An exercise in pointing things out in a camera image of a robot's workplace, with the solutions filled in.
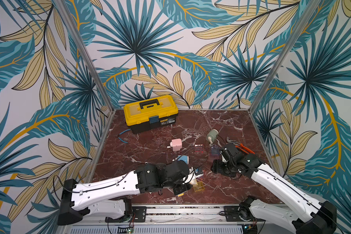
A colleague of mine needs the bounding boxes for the blue pencil sharpener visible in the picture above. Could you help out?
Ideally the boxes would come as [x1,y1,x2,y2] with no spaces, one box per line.
[176,155,189,164]

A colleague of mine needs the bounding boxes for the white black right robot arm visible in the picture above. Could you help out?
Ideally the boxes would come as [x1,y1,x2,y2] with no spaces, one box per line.
[211,143,337,234]

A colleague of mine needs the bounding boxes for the green pencil sharpener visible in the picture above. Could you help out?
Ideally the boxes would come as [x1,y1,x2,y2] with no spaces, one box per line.
[206,129,218,146]

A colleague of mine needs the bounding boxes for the yellow transparent tray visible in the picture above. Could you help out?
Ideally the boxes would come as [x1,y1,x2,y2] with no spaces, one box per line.
[193,181,205,193]

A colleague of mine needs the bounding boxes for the aluminium front rail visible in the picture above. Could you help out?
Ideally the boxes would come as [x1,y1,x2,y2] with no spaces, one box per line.
[60,200,298,233]

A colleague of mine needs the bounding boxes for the blue handled cutters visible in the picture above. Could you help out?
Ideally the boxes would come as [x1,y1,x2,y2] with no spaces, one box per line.
[117,129,132,144]

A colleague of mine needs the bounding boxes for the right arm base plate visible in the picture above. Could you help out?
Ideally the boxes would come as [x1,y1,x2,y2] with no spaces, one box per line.
[222,206,253,222]

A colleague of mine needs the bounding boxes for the pink transparent tray back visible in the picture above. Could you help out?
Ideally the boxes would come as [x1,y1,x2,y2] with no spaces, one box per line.
[194,144,205,154]

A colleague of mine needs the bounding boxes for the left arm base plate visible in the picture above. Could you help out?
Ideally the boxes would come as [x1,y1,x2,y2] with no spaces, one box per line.
[105,206,147,223]

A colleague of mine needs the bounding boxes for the pink sharpener centre back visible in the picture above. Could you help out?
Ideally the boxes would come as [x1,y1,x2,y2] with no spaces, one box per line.
[167,138,182,152]

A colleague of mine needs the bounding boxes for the blue transparent tray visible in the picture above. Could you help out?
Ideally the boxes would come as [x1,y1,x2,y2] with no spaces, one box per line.
[210,145,220,156]

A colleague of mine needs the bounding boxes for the orange handled pliers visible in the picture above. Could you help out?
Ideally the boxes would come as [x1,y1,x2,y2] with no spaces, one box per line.
[226,137,255,154]

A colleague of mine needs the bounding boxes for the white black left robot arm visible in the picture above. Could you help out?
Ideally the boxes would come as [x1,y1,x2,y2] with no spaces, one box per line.
[57,160,203,226]

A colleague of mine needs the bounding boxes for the yellow black toolbox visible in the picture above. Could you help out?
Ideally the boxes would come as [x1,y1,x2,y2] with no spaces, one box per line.
[123,95,178,134]

